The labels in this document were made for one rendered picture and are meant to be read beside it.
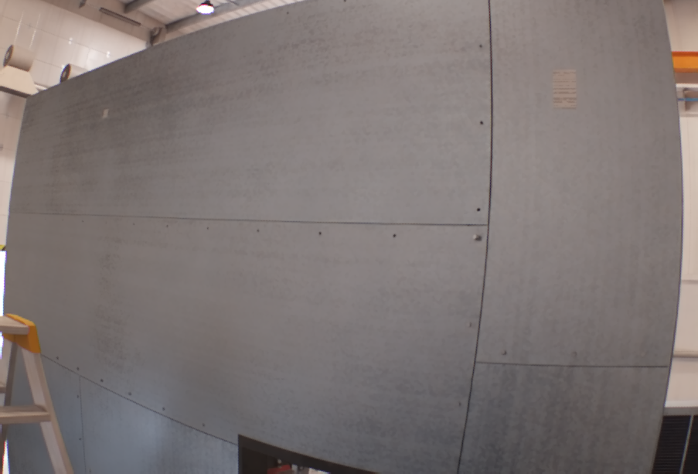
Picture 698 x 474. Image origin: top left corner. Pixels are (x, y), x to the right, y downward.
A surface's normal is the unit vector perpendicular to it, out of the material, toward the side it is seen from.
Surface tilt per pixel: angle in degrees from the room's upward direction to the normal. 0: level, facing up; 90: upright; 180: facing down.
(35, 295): 90
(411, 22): 90
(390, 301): 90
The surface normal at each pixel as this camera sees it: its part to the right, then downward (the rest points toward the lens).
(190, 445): -0.51, -0.15
